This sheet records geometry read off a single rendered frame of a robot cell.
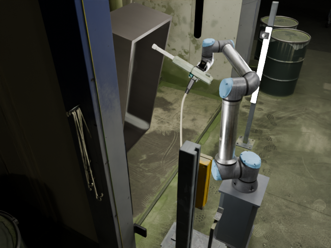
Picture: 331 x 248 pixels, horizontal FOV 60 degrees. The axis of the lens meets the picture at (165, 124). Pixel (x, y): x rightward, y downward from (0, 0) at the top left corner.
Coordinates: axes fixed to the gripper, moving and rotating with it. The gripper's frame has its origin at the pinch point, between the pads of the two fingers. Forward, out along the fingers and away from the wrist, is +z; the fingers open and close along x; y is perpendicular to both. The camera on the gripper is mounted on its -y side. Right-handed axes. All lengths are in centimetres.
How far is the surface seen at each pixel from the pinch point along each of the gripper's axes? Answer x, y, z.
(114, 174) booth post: 3, 25, 86
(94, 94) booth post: 23, -22, 92
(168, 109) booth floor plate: 25, 150, -138
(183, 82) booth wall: 32, 140, -203
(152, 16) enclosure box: 51, -11, -24
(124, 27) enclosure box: 55, -9, 10
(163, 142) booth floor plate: 2, 142, -70
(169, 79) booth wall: 56, 151, -204
